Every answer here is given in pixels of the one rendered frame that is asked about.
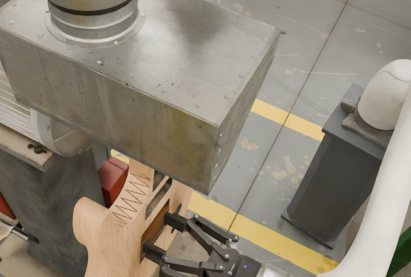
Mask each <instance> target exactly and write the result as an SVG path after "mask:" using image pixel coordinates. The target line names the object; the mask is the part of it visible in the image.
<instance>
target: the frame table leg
mask: <svg viewBox="0 0 411 277"><path fill-rule="evenodd" d="M409 263H411V226H410V227H409V228H408V229H407V230H405V231H404V232H403V233H402V234H401V235H400V236H399V239H398V242H397V245H396V249H395V251H394V254H393V257H392V260H391V263H390V266H389V268H388V271H387V274H386V277H393V276H394V275H395V274H397V273H398V272H399V271H400V270H402V269H403V268H404V267H405V266H406V265H408V264H409Z"/></svg>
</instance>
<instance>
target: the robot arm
mask: <svg viewBox="0 0 411 277"><path fill-rule="evenodd" d="M340 105H341V106H342V107H343V108H344V109H346V110H347V111H348V112H350V114H349V116H348V117H347V118H346V119H344V120H343V122H342V124H341V126H342V127H343V128H345V129H346V130H350V131H353V132H355V133H356V134H358V135H360V136H362V137H364V138H366V139H368V140H370V141H371V142H373V143H375V144H377V145H378V146H380V147H381V148H383V150H386V152H385V155H384V157H383V160H382V163H381V165H380V169H379V172H378V175H377V178H376V181H375V184H374V188H373V190H372V193H371V197H370V199H369V202H368V206H367V208H366V211H365V215H364V217H363V221H362V223H361V226H360V229H359V231H358V234H357V236H356V237H355V240H354V242H353V244H352V246H351V247H350V249H349V251H348V253H347V254H346V256H345V258H344V259H343V260H342V262H341V263H340V264H339V265H338V266H337V267H336V268H335V269H334V270H332V271H330V272H326V273H321V274H317V276H316V277H386V274H387V271H388V268H389V266H390V263H391V260H392V257H393V254H394V251H395V249H396V245H397V242H398V239H399V235H400V233H401V229H402V225H403V223H404V219H405V215H406V213H407V209H408V206H409V203H410V199H411V61H410V60H407V59H398V60H395V61H391V62H389V63H388V64H387V65H385V66H383V67H382V68H381V69H380V70H379V71H378V72H377V73H376V74H375V75H374V76H373V77H372V79H371V80H370V82H369V83H368V85H367V86H366V88H365V90H364V92H363V94H362V95H359V97H358V99H357V102H354V101H352V100H348V99H346V98H344V99H343V100H342V102H341V104H340ZM164 223H165V224H167V225H168V226H171V227H173V228H174V229H176V230H178V231H180V232H181V233H183V232H184V231H185V232H186V231H187V232H188V233H189V234H190V235H191V236H192V237H193V238H194V239H195V240H196V241H197V242H198V243H199V244H200V245H201V246H202V247H203V248H204V249H205V250H206V251H207V252H208V255H209V256H210V258H209V259H208V260H207V262H195V261H191V260H185V259H179V258H175V257H169V256H166V251H165V250H163V249H161V248H160V247H158V246H156V245H154V244H152V243H150V242H148V241H147V240H146V241H145V242H144V244H143V252H144V253H145V257H146V258H147V259H149V260H151V261H152V262H155V263H156V264H158V265H159V266H160V271H159V277H189V276H187V275H184V274H182V273H180V272H184V273H190V274H194V275H198V276H199V277H296V276H294V275H292V274H291V273H288V272H286V271H284V270H282V269H280V268H278V267H276V266H274V265H272V264H270V263H267V264H266V265H265V267H264V268H262V267H261V265H262V264H261V263H260V262H258V261H256V260H254V259H252V258H250V257H248V256H244V255H241V254H240V253H239V252H238V251H237V250H236V247H237V244H238V241H239V236H237V235H234V234H230V233H227V232H226V231H224V230H222V229H221V228H219V227H218V226H216V225H214V224H213V223H211V222H210V221H208V220H206V219H205V218H203V217H202V216H200V215H198V214H194V216H193V217H192V218H190V219H186V218H184V217H182V216H181V215H178V214H177V213H172V214H171V213H169V212H166V213H165V217H164ZM205 233H206V234H205ZM207 234H208V235H210V236H211V237H213V238H214V239H216V240H218V241H219V242H220V243H222V244H224V245H226V246H227V248H225V249H223V248H222V247H221V246H220V245H219V244H218V243H217V242H214V241H213V240H212V239H211V238H210V237H209V236H208V235H207ZM178 271H180V272H178Z"/></svg>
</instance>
